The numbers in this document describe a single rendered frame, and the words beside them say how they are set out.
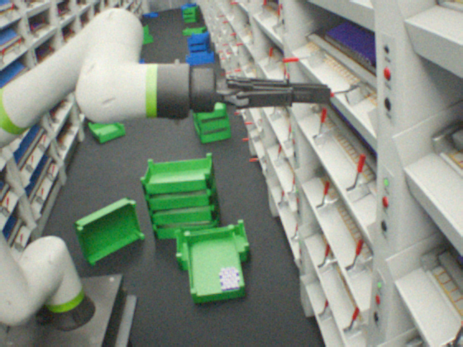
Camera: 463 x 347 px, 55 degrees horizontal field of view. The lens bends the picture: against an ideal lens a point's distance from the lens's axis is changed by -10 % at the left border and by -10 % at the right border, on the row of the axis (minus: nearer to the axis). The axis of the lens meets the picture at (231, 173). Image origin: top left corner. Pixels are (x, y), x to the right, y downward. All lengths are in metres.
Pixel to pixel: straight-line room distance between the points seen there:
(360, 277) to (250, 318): 0.79
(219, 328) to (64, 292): 0.67
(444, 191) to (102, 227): 1.86
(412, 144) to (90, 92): 0.49
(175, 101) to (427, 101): 0.39
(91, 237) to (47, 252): 0.99
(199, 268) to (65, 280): 0.79
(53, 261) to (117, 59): 0.64
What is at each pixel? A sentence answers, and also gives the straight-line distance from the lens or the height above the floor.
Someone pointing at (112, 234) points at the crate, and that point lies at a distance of 2.31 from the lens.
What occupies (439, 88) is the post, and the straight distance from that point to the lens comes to 0.65.
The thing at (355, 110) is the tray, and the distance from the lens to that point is 0.85.
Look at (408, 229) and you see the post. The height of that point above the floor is 0.85.
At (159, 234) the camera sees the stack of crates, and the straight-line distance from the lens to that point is 2.27.
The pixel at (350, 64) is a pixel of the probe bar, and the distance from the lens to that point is 0.98.
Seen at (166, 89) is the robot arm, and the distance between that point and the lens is 0.78.
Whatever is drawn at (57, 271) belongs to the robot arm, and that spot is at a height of 0.55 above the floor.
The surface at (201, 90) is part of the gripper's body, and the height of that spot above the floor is 1.02.
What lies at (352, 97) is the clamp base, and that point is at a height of 0.97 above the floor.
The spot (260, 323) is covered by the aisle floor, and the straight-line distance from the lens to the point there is 1.77.
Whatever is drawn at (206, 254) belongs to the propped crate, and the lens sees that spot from 2.01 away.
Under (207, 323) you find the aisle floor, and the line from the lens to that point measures 1.80.
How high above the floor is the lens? 1.25
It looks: 27 degrees down
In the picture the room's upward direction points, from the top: 8 degrees counter-clockwise
